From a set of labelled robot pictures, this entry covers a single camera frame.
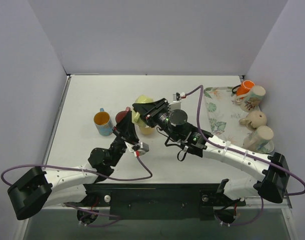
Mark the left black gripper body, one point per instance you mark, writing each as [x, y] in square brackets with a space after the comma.
[123, 133]

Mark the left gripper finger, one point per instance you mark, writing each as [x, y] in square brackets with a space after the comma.
[132, 135]
[121, 132]

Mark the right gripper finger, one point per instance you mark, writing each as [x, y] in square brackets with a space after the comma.
[145, 120]
[150, 106]

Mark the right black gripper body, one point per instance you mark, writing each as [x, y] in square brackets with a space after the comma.
[154, 111]

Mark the yellow mug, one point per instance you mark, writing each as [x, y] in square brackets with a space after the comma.
[146, 130]

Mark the pink ghost mug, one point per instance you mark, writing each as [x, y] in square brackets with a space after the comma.
[123, 119]

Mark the light green mug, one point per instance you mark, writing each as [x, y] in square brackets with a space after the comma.
[135, 115]

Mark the blue butterfly mug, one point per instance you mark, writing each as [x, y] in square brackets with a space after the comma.
[103, 123]

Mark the cream floral mug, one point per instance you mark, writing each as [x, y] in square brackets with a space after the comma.
[258, 139]

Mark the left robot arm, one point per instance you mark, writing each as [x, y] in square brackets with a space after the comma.
[30, 192]

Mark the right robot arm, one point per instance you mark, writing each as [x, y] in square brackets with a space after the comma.
[268, 174]

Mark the orange mug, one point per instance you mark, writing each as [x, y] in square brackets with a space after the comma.
[243, 88]

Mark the white coral pattern mug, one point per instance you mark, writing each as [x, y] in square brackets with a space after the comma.
[250, 100]

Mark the beige round mug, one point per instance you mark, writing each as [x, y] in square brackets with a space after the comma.
[254, 120]

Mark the floral serving tray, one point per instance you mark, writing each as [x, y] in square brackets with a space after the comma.
[224, 115]

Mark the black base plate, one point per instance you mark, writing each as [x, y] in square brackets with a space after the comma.
[156, 201]

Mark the aluminium rail frame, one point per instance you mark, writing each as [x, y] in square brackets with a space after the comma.
[59, 198]

